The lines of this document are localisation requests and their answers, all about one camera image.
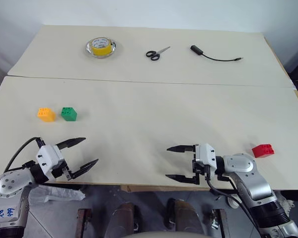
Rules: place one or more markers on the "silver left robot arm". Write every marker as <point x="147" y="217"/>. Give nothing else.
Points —
<point x="10" y="184"/>

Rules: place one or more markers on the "white round object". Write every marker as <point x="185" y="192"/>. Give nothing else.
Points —
<point x="232" y="202"/>

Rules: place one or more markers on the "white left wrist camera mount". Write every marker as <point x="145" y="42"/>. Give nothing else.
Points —
<point x="48" y="156"/>

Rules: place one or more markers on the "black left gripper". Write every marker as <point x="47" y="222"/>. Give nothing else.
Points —
<point x="60" y="170"/>

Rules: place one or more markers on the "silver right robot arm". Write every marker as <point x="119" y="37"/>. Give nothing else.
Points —
<point x="241" y="165"/>

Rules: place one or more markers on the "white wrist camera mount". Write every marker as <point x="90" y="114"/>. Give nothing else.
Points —
<point x="205" y="156"/>
<point x="48" y="156"/>

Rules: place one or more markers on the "white plastic bag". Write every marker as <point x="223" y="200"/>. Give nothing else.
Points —
<point x="52" y="196"/>

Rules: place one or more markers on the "cream paper table cover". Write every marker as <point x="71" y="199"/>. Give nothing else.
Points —
<point x="149" y="68"/>
<point x="144" y="119"/>

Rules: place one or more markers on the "white crumpled cloth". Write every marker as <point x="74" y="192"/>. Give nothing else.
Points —
<point x="286" y="202"/>

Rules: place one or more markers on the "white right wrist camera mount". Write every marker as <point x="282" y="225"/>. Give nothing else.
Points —
<point x="205" y="156"/>

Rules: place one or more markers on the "beige rounded surface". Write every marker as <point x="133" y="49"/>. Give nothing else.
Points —
<point x="164" y="235"/>

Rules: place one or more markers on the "orange toy brick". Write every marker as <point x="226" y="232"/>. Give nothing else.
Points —
<point x="46" y="114"/>

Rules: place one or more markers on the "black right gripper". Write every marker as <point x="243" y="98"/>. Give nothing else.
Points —
<point x="199" y="170"/>

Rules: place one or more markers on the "red toy brick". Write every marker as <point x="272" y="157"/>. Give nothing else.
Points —
<point x="262" y="150"/>

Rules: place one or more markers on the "green toy brick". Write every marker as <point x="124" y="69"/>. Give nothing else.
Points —
<point x="69" y="114"/>

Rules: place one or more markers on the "dark brown rounded shape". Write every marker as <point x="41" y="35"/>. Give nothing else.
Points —
<point x="124" y="218"/>
<point x="185" y="215"/>

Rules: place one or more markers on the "rusty metal bar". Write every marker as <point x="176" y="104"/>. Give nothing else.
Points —
<point x="219" y="223"/>
<point x="83" y="223"/>

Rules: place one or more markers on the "yellow tape roll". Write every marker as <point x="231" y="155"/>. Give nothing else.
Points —
<point x="101" y="47"/>
<point x="114" y="48"/>

